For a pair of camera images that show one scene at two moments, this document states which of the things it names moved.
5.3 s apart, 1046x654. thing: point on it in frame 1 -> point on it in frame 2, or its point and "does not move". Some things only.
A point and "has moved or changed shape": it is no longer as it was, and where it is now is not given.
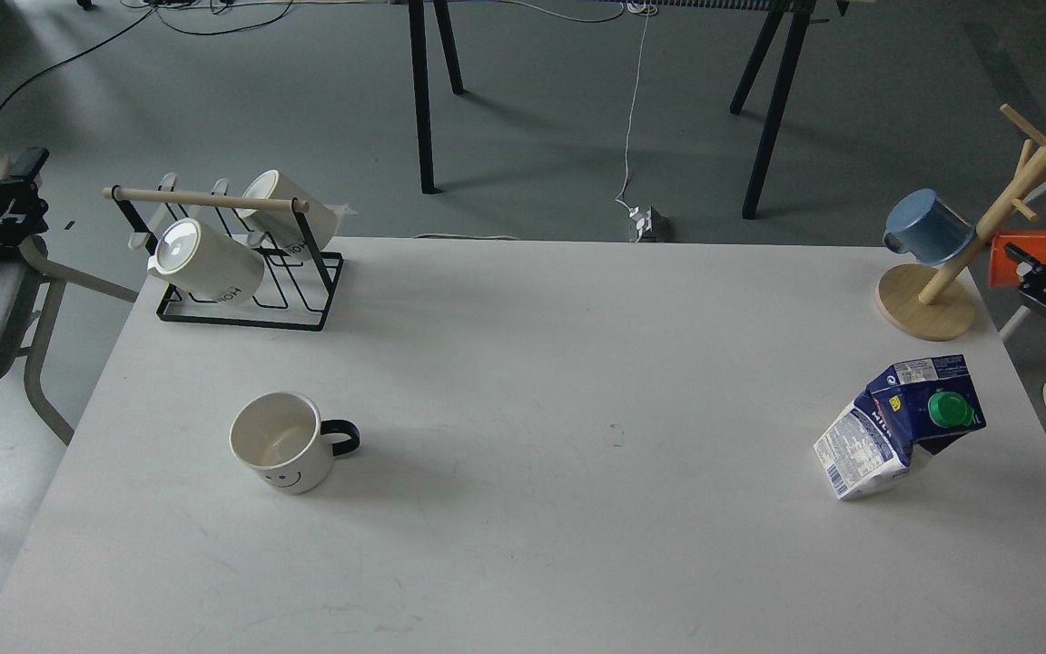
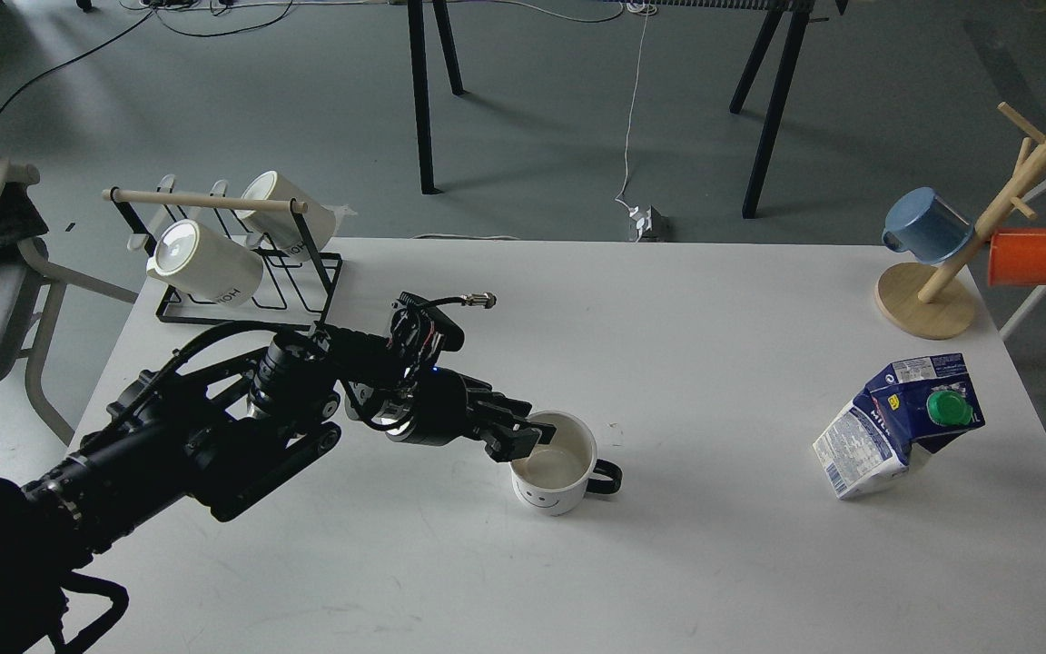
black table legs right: [800, 25] does not move
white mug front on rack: [209, 262] does not move
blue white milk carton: [911, 411] does not move
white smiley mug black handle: [281, 436] has moved or changed shape
